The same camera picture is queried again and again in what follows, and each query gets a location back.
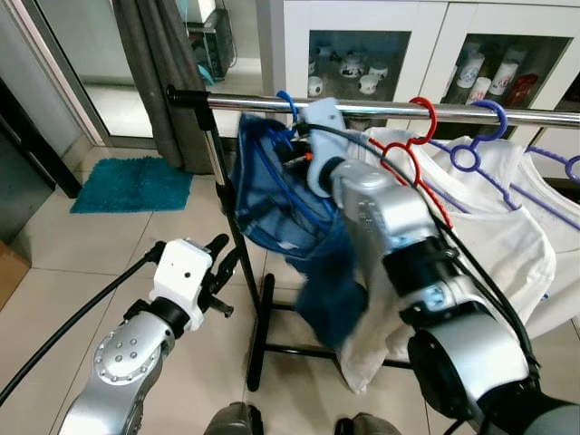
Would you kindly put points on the blue denim jeans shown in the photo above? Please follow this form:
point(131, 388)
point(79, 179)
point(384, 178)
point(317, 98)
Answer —
point(272, 208)

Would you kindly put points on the blue plastic hanger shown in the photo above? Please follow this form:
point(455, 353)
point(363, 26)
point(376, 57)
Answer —
point(288, 97)

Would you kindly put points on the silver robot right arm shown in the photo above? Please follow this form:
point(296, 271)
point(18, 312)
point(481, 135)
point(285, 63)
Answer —
point(390, 208)

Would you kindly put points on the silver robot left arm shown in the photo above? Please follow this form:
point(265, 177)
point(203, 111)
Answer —
point(118, 362)

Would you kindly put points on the red plastic hanger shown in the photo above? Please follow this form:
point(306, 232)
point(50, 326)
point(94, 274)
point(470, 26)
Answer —
point(432, 113)

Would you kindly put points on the purple plastic hanger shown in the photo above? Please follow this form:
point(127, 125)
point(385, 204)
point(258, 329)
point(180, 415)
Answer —
point(503, 118)
point(553, 161)

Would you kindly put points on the white cup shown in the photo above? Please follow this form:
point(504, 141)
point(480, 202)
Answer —
point(367, 84)
point(315, 86)

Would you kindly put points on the white patterned teapot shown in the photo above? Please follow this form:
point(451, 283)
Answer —
point(352, 65)

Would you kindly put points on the teal floor mat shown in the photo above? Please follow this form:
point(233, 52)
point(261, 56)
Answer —
point(131, 186)

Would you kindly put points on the dark robot left foot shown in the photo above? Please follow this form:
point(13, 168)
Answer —
point(234, 420)

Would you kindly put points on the dark robot foot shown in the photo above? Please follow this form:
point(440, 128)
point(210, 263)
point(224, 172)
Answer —
point(367, 426)
point(234, 420)

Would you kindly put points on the black metal shelf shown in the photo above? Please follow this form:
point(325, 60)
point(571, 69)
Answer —
point(217, 45)

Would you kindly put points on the grey curtain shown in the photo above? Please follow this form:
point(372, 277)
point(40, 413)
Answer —
point(154, 82)

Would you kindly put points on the white glass door cabinet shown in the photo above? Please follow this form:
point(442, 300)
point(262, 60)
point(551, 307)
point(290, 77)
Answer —
point(426, 45)

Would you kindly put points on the cardboard box with black print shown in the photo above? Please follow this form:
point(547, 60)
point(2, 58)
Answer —
point(9, 276)

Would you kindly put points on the dark robot right foot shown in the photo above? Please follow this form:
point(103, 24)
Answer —
point(367, 426)

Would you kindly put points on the black desk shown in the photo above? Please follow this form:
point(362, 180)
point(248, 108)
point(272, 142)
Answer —
point(18, 181)

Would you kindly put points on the red box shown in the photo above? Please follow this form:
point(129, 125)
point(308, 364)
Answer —
point(522, 91)

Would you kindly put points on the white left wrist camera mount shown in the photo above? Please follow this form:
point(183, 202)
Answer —
point(181, 272)

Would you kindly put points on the pale grey right wrist camera mount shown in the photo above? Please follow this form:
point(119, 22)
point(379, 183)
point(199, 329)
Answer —
point(322, 118)

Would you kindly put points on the metal clothes rack black frame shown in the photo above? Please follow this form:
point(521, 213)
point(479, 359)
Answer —
point(381, 107)

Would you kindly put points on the pale sliding door frame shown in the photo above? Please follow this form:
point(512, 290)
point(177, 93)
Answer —
point(68, 82)

